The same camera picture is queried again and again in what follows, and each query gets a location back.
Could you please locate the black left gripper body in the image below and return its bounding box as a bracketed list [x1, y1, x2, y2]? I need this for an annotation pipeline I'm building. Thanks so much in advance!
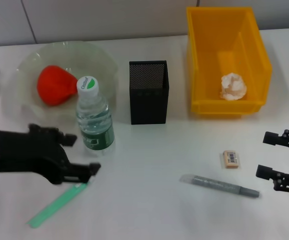
[0, 124, 71, 186]

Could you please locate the clear green-label water bottle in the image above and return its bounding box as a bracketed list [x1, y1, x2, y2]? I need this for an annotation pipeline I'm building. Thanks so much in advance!
[76, 75, 116, 152]

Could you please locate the red-orange fruit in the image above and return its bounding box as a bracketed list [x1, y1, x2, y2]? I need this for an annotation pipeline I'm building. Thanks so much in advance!
[36, 65, 79, 107]

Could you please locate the beige eraser with barcode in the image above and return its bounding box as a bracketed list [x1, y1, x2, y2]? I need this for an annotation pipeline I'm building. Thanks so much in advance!
[221, 150, 242, 170]

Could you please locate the white paper ball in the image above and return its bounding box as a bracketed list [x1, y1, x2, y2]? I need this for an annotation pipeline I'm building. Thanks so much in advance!
[218, 72, 248, 101]

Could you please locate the grey marker pen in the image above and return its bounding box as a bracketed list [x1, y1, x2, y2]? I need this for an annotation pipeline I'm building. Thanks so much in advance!
[179, 174, 260, 199]

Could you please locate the pale green glass fruit plate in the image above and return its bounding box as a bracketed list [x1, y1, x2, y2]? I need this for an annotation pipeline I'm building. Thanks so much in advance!
[3, 41, 119, 125]

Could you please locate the black mesh pen holder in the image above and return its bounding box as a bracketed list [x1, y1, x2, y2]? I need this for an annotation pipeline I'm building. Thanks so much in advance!
[128, 59, 170, 125]

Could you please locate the yellow plastic bin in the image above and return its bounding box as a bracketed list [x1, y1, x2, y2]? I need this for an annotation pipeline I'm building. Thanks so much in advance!
[185, 6, 272, 119]

